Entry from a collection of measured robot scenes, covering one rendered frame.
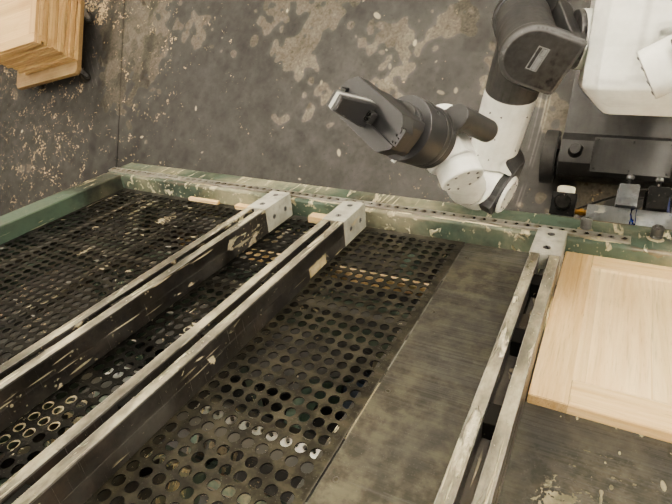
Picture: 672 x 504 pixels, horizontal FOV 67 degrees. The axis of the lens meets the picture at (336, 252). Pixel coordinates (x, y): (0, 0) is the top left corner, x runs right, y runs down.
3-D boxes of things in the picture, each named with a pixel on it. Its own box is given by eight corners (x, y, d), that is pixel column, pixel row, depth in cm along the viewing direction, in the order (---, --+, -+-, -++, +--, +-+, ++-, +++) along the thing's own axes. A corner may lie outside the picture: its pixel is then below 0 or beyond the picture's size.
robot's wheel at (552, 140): (543, 171, 205) (550, 122, 195) (557, 172, 203) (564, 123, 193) (535, 190, 190) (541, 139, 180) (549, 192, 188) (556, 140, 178)
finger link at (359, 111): (341, 87, 57) (374, 102, 61) (326, 112, 58) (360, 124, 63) (348, 94, 56) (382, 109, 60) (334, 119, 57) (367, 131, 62)
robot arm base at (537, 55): (485, 52, 92) (496, -14, 84) (559, 52, 91) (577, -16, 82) (492, 96, 82) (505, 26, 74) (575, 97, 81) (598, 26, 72)
